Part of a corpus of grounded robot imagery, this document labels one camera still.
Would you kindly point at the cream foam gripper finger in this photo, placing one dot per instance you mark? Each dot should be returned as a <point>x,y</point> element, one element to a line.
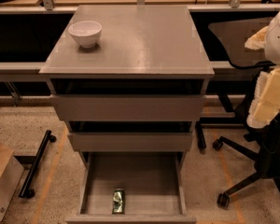
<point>266,103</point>
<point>257,41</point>

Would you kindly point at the green crushed can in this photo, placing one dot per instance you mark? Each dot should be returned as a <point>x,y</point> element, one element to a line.
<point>118,202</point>

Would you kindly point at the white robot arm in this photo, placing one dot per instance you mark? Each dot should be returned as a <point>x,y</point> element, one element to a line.
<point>272,42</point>

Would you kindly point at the grey drawer cabinet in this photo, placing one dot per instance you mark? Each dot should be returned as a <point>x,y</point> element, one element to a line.
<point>78,85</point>

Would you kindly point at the bottom open grey drawer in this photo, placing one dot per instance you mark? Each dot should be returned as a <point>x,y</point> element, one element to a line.
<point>152,184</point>

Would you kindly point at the middle grey drawer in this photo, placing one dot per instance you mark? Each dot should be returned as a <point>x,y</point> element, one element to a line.
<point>130,142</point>

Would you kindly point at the top grey drawer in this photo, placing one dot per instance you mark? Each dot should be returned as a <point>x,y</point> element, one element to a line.
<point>128,107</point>

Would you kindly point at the black office chair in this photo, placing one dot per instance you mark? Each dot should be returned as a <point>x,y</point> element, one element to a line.
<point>267,160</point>

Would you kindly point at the white ceramic bowl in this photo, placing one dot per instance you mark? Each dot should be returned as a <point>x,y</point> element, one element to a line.
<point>86,33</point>

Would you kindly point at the black wheeled leg bar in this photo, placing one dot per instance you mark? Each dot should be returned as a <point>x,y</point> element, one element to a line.
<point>33,162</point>

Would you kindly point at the cardboard box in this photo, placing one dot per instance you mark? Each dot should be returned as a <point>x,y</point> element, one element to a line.
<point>10,175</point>

